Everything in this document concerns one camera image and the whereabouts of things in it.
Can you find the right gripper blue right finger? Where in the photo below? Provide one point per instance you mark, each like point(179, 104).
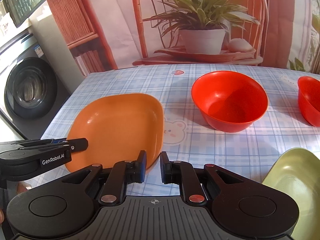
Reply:
point(183, 174)

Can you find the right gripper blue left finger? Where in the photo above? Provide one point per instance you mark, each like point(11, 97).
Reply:
point(122, 174)

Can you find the orange square plate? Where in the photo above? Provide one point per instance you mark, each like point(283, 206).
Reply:
point(117, 128)

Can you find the red bowl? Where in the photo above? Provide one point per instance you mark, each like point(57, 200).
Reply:
point(229, 101)
point(309, 100)

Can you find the black front-load washing machine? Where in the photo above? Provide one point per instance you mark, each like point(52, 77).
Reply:
point(31, 92)

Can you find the blue plaid tablecloth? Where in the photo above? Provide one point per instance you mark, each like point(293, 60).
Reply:
point(250, 153)

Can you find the green plate far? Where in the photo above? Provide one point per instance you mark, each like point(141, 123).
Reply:
point(296, 173)

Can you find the printed room backdrop cloth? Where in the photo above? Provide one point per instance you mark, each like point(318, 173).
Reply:
point(106, 35)

